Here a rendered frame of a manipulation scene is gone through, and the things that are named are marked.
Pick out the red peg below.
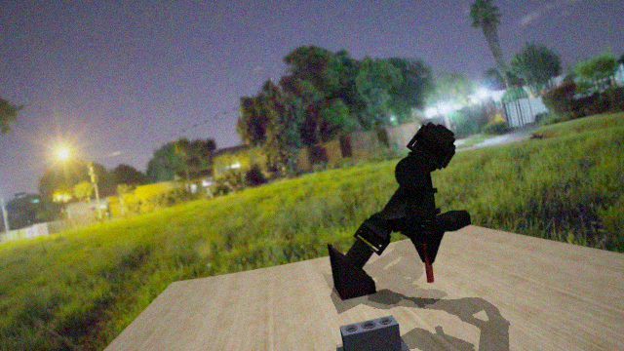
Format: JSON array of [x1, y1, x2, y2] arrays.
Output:
[[423, 244, 434, 284]]

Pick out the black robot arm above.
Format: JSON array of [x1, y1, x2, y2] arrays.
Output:
[[340, 122, 456, 273]]

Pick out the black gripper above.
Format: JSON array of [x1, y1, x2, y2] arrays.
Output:
[[400, 183, 471, 264]]

